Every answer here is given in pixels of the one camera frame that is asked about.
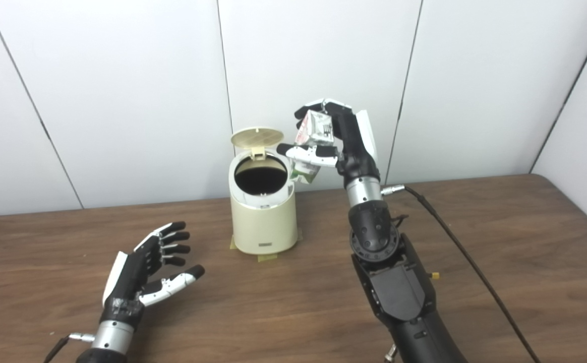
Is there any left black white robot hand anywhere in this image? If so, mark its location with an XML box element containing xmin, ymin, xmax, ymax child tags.
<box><xmin>101</xmin><ymin>221</ymin><xmax>206</xmax><ymax>326</ymax></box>

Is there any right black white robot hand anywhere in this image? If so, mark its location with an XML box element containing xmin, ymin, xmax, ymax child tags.
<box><xmin>276</xmin><ymin>98</ymin><xmax>381</xmax><ymax>188</ymax></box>

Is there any white green milk carton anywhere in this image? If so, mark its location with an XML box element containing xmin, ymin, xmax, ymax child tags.
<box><xmin>288</xmin><ymin>110</ymin><xmax>334</xmax><ymax>185</ymax></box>

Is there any cream-colored bin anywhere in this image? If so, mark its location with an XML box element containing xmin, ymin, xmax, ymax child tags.
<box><xmin>228</xmin><ymin>153</ymin><xmax>298</xmax><ymax>255</ymax></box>

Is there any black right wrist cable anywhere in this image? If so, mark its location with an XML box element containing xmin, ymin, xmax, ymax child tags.
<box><xmin>381</xmin><ymin>185</ymin><xmax>541</xmax><ymax>363</ymax></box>

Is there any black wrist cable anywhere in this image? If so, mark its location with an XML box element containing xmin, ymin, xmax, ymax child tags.
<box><xmin>381</xmin><ymin>185</ymin><xmax>541</xmax><ymax>363</ymax></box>
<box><xmin>43</xmin><ymin>333</ymin><xmax>96</xmax><ymax>363</ymax></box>

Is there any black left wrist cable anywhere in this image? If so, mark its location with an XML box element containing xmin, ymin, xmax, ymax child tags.
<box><xmin>43</xmin><ymin>333</ymin><xmax>96</xmax><ymax>363</ymax></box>

